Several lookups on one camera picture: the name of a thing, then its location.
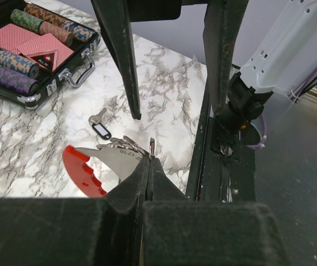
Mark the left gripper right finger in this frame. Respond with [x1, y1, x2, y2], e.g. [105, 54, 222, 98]
[143, 158, 288, 265]

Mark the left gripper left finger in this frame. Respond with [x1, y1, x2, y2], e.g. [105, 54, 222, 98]
[0, 157, 149, 265]

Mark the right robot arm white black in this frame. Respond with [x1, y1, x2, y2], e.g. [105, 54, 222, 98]
[92, 0, 317, 132]

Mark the black mounting base plate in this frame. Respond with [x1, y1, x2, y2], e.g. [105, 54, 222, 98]
[185, 88, 256, 203]

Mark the pink playing card deck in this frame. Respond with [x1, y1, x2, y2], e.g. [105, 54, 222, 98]
[0, 23, 74, 71]

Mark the key with black tag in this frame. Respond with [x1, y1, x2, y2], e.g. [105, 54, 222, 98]
[88, 108, 112, 140]

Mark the red handled metal key holder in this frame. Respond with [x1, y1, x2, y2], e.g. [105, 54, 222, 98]
[62, 135, 155, 197]

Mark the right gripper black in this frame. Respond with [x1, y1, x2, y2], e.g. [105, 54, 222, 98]
[91, 0, 248, 120]

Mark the orange chip stack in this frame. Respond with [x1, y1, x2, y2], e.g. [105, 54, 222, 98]
[23, 3, 94, 42]

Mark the black poker chip case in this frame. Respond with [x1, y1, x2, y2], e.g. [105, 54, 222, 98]
[0, 1, 101, 109]

